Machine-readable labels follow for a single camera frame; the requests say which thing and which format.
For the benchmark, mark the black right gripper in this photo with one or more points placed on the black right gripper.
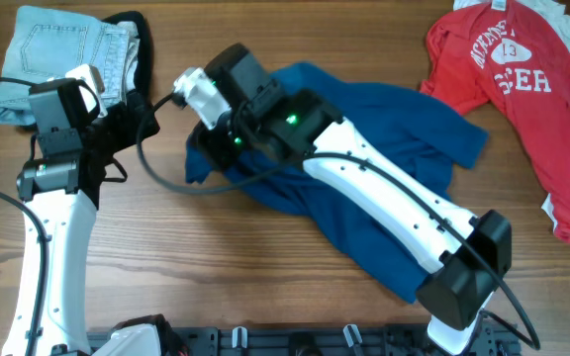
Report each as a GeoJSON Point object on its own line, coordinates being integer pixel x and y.
{"type": "Point", "coordinates": [225, 154]}

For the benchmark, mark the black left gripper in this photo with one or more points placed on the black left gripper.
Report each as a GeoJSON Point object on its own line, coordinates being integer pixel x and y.
{"type": "Point", "coordinates": [131, 133]}

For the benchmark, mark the blue t-shirt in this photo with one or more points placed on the blue t-shirt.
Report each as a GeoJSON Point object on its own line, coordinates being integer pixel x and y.
{"type": "Point", "coordinates": [418, 133]}

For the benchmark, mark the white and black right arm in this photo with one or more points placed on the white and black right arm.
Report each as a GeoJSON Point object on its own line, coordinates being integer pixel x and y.
{"type": "Point", "coordinates": [355, 159]}

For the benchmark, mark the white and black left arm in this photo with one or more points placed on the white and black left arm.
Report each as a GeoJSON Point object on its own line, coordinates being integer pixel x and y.
{"type": "Point", "coordinates": [60, 193]}

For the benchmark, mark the folded black garment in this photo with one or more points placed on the folded black garment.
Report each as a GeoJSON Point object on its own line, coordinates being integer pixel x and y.
{"type": "Point", "coordinates": [144, 68]}

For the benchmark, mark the folded light blue jeans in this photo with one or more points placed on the folded light blue jeans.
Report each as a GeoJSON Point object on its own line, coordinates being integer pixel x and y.
{"type": "Point", "coordinates": [48, 43]}

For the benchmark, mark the red printed t-shirt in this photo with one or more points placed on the red printed t-shirt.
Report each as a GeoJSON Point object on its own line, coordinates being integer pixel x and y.
{"type": "Point", "coordinates": [515, 60]}

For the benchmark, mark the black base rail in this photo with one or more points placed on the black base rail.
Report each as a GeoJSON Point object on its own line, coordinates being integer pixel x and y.
{"type": "Point", "coordinates": [490, 339]}

